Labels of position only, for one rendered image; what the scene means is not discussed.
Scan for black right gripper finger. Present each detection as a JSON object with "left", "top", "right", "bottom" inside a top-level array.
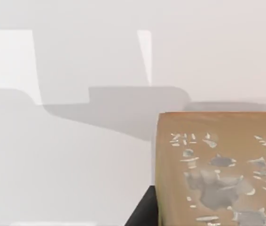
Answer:
[{"left": 124, "top": 185, "right": 159, "bottom": 226}]

